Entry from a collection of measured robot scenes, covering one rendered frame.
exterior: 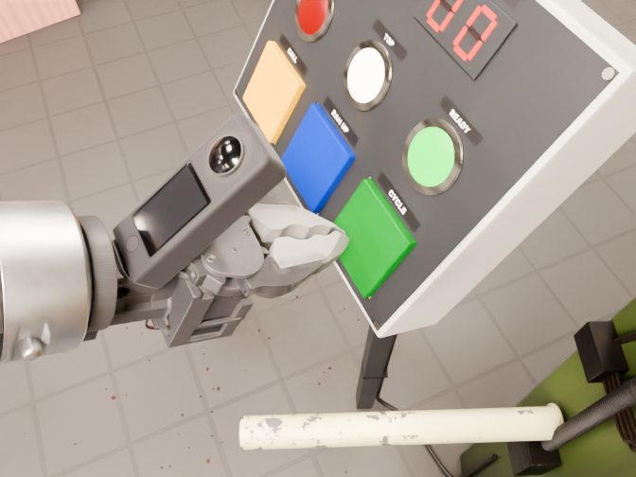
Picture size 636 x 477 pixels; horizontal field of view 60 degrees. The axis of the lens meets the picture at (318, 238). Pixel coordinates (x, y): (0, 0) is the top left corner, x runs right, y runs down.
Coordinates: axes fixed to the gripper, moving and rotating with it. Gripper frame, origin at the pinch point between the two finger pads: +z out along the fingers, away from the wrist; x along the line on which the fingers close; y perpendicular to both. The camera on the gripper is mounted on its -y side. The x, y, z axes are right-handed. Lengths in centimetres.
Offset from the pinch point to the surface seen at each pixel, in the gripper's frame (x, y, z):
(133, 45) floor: -169, 88, 55
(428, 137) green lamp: -0.9, -9.5, 3.6
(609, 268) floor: -11, 40, 137
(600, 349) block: 15.2, 5.5, 33.0
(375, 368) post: -7, 55, 49
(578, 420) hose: 20.1, 15.5, 36.5
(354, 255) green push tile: 0.5, 2.7, 3.2
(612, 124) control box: 7.2, -18.0, 7.5
